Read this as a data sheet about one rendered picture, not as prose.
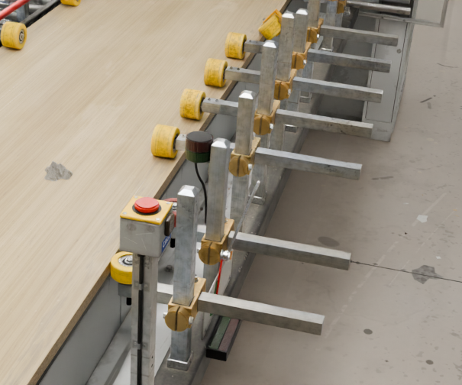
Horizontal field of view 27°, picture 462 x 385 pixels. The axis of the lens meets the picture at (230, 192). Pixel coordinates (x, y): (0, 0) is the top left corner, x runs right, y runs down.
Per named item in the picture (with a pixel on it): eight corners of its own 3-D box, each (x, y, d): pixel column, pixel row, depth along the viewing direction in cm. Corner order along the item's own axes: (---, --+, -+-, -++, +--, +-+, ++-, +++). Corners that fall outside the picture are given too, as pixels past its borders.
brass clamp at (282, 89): (297, 85, 286) (298, 69, 283) (289, 101, 274) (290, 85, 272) (277, 82, 287) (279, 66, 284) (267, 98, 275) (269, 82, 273)
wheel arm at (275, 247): (349, 266, 218) (351, 250, 216) (347, 274, 215) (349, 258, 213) (166, 232, 226) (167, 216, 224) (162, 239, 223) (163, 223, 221)
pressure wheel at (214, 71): (227, 55, 283) (220, 76, 279) (229, 71, 290) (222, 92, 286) (207, 52, 284) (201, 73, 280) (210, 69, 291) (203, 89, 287)
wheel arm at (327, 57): (390, 69, 299) (392, 58, 298) (389, 73, 296) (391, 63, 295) (235, 46, 308) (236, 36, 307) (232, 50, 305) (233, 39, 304)
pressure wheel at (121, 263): (136, 289, 209) (137, 244, 204) (154, 308, 204) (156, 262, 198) (103, 299, 205) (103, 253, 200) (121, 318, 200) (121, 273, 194)
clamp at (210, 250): (233, 237, 226) (234, 219, 224) (218, 267, 215) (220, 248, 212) (210, 233, 227) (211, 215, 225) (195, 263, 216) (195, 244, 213)
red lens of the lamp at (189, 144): (215, 142, 209) (216, 133, 208) (208, 154, 204) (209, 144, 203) (189, 138, 210) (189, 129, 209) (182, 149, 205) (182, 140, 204)
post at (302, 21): (294, 149, 316) (309, 8, 292) (292, 153, 313) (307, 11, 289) (283, 147, 316) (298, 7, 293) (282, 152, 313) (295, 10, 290)
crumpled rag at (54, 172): (73, 181, 229) (73, 172, 228) (44, 182, 227) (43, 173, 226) (72, 163, 236) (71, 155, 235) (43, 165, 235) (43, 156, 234)
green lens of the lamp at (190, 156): (215, 153, 210) (215, 143, 209) (208, 164, 205) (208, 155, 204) (189, 148, 211) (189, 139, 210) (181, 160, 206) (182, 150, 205)
